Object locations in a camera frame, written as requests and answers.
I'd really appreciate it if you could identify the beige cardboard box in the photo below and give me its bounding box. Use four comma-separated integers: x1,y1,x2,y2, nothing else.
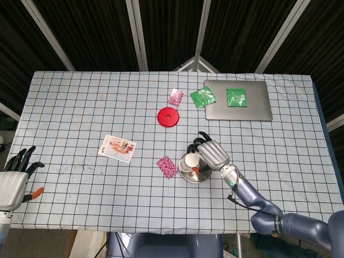
66,231,108,258

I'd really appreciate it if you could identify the dark blue cloth heap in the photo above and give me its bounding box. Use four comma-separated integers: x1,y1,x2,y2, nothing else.
252,233,302,258

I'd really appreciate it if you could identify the white triangular frame brace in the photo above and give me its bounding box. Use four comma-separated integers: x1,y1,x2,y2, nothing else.
173,55,220,73

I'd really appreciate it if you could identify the red round disc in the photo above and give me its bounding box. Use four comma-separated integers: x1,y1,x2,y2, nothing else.
157,106,180,128

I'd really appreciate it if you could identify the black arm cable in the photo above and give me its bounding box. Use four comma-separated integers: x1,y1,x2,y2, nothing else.
227,185,277,216

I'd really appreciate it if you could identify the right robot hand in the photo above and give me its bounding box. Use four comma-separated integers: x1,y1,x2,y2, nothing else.
187,131,231,174

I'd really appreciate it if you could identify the blue robot torso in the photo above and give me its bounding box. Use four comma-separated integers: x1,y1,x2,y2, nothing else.
107,232,224,258

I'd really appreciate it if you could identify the white frame post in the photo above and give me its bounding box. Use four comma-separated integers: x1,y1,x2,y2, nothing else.
254,0,311,73
20,0,76,72
193,0,212,59
125,0,149,71

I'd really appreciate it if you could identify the flat green packet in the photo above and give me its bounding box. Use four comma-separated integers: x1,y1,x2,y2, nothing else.
226,87,248,108

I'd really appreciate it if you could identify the checked light blue tablecloth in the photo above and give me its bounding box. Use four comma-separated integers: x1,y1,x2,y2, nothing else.
0,70,340,235

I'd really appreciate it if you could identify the crumpled green packet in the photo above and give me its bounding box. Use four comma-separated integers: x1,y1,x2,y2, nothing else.
189,85,217,110

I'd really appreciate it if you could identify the silver metal plate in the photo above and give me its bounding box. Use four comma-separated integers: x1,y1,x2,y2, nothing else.
178,150,213,184

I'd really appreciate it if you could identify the large pink patterned packet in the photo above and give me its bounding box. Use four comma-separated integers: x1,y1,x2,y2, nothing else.
156,155,179,180

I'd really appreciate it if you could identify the white paper cup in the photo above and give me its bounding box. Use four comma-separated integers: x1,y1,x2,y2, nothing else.
178,153,201,173

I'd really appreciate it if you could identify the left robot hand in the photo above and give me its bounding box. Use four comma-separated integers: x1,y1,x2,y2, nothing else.
0,146,46,212

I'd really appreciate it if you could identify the white frame side bar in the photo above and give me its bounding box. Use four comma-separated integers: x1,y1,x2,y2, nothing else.
0,102,22,122
326,114,344,132

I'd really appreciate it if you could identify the small pink patterned packet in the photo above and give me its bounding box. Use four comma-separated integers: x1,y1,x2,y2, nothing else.
168,88,185,108

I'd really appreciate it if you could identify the illustrated postcard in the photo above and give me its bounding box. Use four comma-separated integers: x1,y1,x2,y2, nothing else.
97,134,137,164

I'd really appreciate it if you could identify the grey closed laptop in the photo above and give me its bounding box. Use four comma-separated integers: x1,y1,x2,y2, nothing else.
203,79,274,121

